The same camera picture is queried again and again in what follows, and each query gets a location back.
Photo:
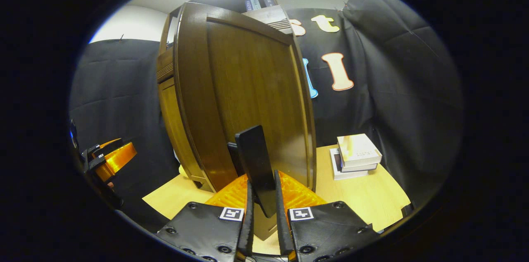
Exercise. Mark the wooden double-door shoe cabinet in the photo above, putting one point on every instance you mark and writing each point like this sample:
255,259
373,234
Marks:
165,67

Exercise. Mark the white flat book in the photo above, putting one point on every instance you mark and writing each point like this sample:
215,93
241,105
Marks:
341,173

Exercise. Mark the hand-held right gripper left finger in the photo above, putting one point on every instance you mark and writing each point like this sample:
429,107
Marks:
250,229

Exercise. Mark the dark thin book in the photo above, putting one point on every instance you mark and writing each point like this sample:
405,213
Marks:
359,168

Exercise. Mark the yellow plush ball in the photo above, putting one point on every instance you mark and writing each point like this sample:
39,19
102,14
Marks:
183,171

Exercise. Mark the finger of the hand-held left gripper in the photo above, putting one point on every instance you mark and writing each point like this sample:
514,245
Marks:
108,143
120,156

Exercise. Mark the black backdrop cloth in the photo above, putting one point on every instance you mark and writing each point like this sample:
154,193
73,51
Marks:
413,88

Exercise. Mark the grey spine book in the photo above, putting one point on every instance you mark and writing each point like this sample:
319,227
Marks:
255,2

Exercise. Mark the wooden shoe cabinet door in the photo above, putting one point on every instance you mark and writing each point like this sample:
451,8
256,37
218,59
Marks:
248,88
175,129

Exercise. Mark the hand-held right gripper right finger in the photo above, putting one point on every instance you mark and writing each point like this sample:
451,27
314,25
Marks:
282,229

